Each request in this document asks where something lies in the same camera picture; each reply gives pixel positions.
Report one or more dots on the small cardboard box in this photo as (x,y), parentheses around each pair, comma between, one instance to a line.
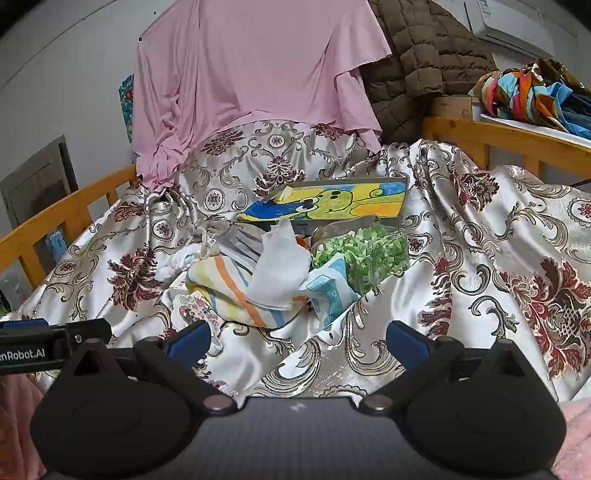
(455,107)

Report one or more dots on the blue denim garment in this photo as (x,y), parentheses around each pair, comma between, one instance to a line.
(577,113)

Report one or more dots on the painted cardboard box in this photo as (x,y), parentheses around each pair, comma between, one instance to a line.
(323,198)

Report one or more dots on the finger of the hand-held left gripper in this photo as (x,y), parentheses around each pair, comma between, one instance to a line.
(81,331)

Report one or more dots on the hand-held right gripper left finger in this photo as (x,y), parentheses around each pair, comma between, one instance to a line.
(191,341)

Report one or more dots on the wall poster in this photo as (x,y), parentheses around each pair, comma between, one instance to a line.
(125,106)

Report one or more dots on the white board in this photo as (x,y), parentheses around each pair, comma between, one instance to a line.
(531,127)

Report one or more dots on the light grey cloth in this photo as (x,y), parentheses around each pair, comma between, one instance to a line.
(277,263)

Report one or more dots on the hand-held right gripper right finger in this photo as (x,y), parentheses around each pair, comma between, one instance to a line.
(406,341)

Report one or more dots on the brown quilted jacket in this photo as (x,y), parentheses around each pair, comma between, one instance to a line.
(415,60)

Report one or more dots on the golden brown cloth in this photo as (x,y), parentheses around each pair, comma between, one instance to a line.
(561,74)

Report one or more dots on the pink fleece clothing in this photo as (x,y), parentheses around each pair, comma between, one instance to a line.
(18,415)

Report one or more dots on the wooden bed rail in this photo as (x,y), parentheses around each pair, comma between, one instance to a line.
(508,136)

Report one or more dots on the blue white milk carton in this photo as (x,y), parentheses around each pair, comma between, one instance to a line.
(330,288)

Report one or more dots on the grey door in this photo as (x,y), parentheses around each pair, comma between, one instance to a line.
(37,184)

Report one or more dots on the striped towel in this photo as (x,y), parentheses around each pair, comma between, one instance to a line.
(221,277)

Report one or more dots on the floral satin blanket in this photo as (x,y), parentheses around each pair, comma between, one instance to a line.
(461,240)

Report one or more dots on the jar of green pieces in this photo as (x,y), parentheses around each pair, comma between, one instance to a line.
(369,258)

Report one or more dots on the pink cloth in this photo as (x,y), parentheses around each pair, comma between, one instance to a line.
(240,60)

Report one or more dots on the white air conditioner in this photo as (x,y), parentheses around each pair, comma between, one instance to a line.
(508,27)

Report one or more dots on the colourful patterned cloth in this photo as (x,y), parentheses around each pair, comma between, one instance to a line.
(508,92)

